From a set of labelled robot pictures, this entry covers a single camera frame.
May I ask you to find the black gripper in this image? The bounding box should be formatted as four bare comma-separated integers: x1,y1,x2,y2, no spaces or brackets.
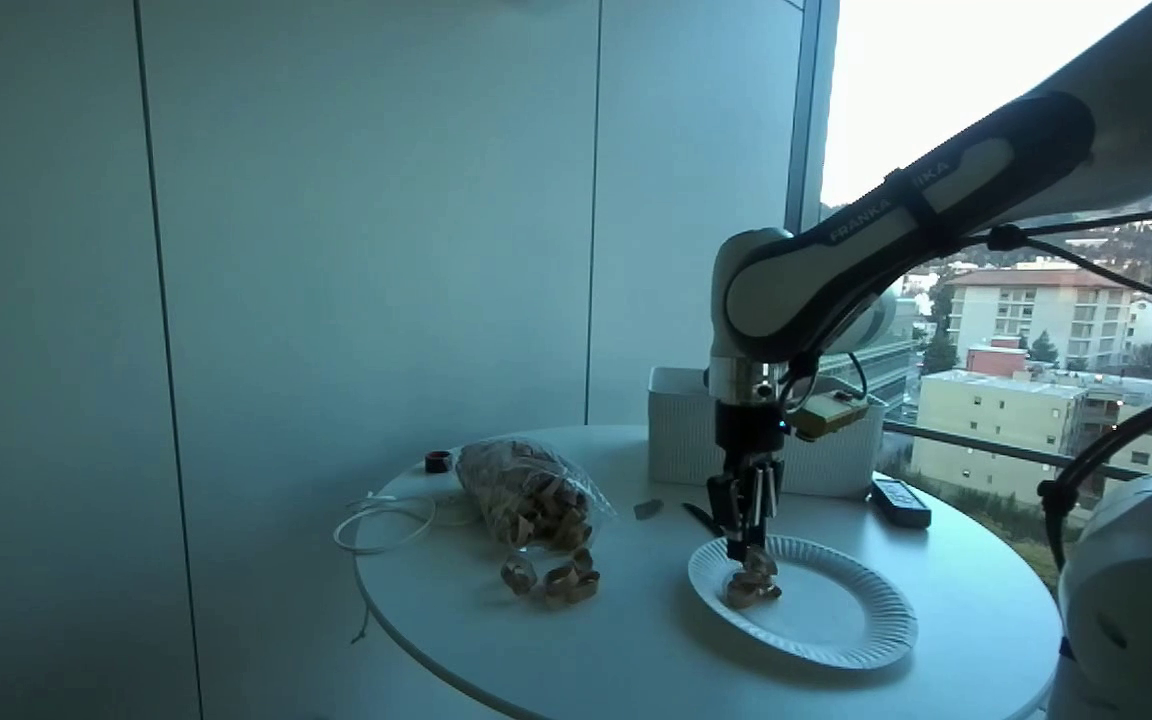
704,396,791,563

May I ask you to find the small brown food piece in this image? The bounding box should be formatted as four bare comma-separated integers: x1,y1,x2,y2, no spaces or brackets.
720,547,787,612

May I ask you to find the larger elastic band clump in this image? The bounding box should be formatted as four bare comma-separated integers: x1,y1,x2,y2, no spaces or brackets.
496,542,603,612

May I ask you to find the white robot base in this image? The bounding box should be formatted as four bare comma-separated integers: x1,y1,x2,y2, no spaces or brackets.
1056,450,1152,720

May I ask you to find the white paper plate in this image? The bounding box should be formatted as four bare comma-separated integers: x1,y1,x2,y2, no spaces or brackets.
685,529,922,675

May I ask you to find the white plastic storage bin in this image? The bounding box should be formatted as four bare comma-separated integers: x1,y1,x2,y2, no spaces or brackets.
645,366,892,503

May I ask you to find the black rectangular remote device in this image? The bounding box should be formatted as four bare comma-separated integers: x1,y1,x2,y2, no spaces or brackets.
865,473,936,537

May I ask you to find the dark window railing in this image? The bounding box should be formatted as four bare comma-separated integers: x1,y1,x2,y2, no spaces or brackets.
885,421,1110,482

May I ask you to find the beige flat-roof building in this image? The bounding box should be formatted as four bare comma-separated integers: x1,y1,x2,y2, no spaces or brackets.
913,370,1152,512

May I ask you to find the white building with red roof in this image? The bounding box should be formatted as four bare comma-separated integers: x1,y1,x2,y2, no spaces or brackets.
941,262,1148,373

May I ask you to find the yellow-green wrist camera board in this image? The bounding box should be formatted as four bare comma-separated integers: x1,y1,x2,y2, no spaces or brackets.
787,385,875,445

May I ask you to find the black base cable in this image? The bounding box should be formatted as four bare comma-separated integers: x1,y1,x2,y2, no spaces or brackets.
1031,378,1152,574

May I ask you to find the white cable loop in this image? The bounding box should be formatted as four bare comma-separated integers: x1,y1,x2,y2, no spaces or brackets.
326,489,440,560

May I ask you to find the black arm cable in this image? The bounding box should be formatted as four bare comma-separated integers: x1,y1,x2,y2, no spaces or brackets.
774,183,1152,408

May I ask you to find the grey window frame post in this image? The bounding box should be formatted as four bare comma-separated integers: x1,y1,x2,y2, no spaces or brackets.
784,0,845,233

